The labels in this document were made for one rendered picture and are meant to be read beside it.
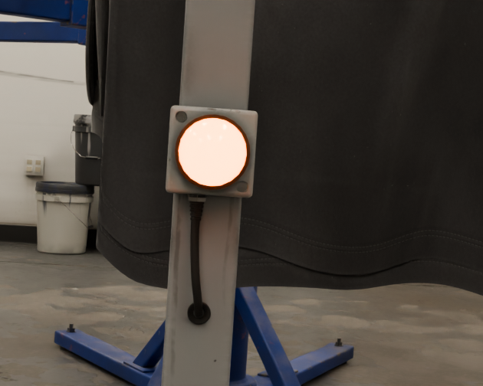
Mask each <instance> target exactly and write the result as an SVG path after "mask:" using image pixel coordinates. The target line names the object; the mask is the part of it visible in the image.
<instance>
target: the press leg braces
mask: <svg viewBox="0 0 483 386"><path fill-rule="evenodd" d="M235 305H236V306H237V309H238V311H239V313H240V315H241V317H242V319H243V322H244V324H245V326H246V328H247V330H248V332H249V335H250V336H251V339H252V341H253V342H254V345H255V347H256V349H257V351H258V354H259V356H260V358H261V360H262V362H263V365H264V367H265V369H266V370H264V371H262V372H259V373H258V376H263V377H267V378H270V380H271V383H272V384H273V386H301V385H300V383H299V380H298V379H297V376H296V374H295V373H297V372H298V370H295V369H293V368H292V366H291V363H290V362H289V360H288V357H287V355H286V353H285V351H284V349H283V347H282V345H281V343H280V341H279V338H278V336H277V334H276V332H275V330H274V328H273V326H272V324H271V322H270V320H269V318H268V316H267V314H266V312H265V309H264V307H263V305H262V304H261V301H260V299H259V298H258V295H257V293H256V292H255V289H254V287H253V286H250V287H239V288H235ZM165 323H166V320H165V321H164V322H163V323H162V325H161V326H160V327H159V328H158V329H157V331H156V332H155V334H154V335H153V336H152V338H151V339H150V340H149V341H148V342H147V344H146V345H145V347H144V348H143V349H142V351H141V352H140V353H139V354H138V356H137V357H136V358H135V360H134V361H124V362H123V363H124V364H125V365H128V366H130V367H131V368H134V369H136V370H137V371H140V372H142V373H149V372H154V373H153V376H152V377H151V379H150V380H149V383H148V385H147V386H161V384H162V371H163V348H164V335H165ZM160 359H161V360H160ZM158 362H159V364H158V365H157V363H158Z"/></svg>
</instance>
